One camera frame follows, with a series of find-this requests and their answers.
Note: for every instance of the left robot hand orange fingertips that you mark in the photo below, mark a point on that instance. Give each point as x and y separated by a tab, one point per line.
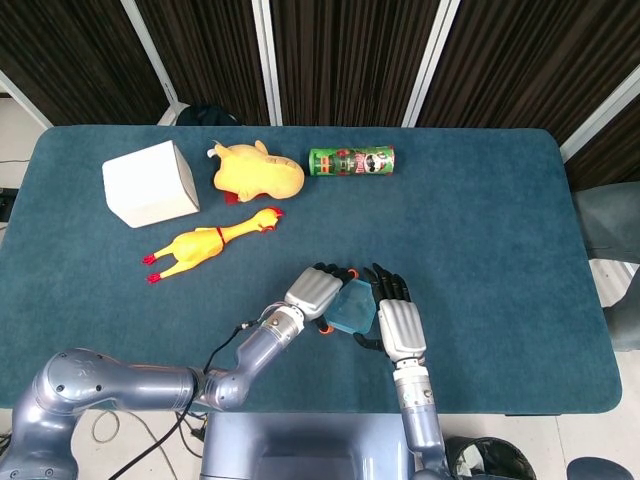
315	292

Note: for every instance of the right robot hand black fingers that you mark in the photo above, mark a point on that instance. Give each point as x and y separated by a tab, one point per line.
402	330

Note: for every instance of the blue container lid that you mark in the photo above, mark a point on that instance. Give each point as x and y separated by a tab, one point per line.
355	307

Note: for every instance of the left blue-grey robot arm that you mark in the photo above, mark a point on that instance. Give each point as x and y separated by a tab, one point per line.
125	387

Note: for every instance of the white rectangular box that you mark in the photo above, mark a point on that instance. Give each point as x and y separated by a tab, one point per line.
145	185

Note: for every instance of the teal table cover cloth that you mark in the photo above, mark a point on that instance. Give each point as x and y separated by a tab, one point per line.
450	225

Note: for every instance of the yellow rubber chicken toy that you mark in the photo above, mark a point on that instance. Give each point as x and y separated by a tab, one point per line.
195	245

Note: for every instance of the yellow plush toy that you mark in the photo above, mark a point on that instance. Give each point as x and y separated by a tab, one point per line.
255	172

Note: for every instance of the green chips can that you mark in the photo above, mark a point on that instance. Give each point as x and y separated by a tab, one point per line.
350	162

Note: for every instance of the blue-grey robot torso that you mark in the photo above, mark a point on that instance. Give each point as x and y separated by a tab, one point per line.
305	445

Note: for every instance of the black trash bin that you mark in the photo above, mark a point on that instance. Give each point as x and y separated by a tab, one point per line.
500	457

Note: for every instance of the grey chair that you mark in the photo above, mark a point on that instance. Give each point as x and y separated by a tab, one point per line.
610	220

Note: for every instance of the black power strip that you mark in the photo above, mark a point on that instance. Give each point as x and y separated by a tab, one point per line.
5	205

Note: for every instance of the white partition frame post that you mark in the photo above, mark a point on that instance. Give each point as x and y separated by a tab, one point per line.
600	112
430	60
25	97
150	55
267	60

